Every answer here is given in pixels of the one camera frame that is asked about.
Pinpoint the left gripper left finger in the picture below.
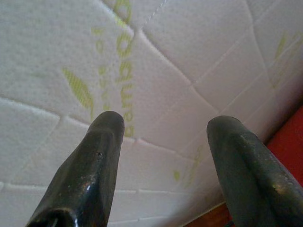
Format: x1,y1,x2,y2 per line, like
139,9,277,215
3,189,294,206
25,110,125,227

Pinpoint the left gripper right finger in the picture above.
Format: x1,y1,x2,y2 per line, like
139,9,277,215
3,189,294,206
206,115,303,227

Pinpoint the large red cushion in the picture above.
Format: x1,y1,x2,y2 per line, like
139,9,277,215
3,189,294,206
262,105,303,187

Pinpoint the white mattress green print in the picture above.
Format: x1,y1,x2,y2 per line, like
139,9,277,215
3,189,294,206
0,0,303,227

